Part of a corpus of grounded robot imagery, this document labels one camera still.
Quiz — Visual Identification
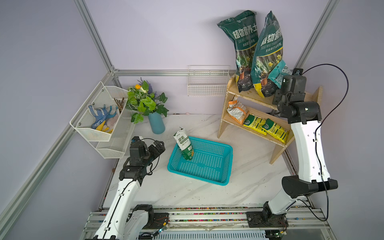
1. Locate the white green fertilizer bag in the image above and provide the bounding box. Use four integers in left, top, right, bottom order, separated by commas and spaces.
174, 128, 194, 161

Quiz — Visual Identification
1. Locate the dark green soil bag front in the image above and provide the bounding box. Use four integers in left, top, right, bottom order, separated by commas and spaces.
251, 12, 283, 98

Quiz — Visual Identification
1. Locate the dark green soil bag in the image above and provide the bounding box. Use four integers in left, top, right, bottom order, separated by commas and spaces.
217, 10, 259, 92
251, 12, 283, 98

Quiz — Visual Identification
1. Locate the teal white fertilizer bag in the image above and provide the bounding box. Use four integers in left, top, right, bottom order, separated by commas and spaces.
268, 60, 293, 89

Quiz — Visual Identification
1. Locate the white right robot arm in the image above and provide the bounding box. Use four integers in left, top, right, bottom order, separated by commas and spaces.
246, 75, 338, 228

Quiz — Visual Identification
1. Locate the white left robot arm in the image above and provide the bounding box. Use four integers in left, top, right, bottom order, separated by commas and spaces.
93, 136, 166, 240

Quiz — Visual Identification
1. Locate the yellow green fertilizer packet right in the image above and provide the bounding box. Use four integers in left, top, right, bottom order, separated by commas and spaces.
262, 119, 289, 144

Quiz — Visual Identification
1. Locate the yellow green fertilizer packet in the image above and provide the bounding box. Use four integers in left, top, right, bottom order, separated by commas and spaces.
243, 114, 267, 136
262, 119, 289, 144

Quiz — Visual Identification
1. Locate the yellow green fertilizer packet left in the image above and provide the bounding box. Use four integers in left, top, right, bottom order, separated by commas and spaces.
243, 114, 267, 136

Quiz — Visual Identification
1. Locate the orange silver snack-like bag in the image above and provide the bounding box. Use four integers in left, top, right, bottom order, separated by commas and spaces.
227, 100, 249, 125

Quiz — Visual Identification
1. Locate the dark green soil bag rear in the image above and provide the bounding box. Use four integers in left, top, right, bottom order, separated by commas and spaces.
217, 10, 259, 92

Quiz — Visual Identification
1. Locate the teal vase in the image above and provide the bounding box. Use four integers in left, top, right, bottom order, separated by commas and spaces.
148, 113, 166, 135

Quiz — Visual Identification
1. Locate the artificial green plant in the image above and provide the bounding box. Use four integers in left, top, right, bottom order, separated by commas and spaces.
126, 79, 169, 124

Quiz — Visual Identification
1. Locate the white mesh corner rack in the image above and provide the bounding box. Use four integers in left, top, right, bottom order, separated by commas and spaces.
70, 82, 135, 159

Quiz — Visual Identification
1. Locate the teal plastic basket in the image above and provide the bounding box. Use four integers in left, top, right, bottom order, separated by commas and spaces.
168, 137, 234, 186

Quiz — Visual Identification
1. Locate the blue knitted glove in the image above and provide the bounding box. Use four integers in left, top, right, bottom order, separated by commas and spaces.
88, 105, 119, 130

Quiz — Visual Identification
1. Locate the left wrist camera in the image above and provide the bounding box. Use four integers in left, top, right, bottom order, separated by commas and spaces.
131, 136, 145, 145

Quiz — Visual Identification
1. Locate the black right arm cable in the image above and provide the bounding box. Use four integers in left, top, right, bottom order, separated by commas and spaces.
295, 63, 350, 223

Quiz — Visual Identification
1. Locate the white wire wall basket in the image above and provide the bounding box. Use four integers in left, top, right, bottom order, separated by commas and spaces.
187, 65, 230, 97

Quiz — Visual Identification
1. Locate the aluminium frame post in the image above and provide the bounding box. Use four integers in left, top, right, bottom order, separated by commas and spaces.
295, 0, 340, 69

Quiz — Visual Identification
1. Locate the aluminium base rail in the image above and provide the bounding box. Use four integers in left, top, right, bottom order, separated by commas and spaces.
80, 205, 337, 240

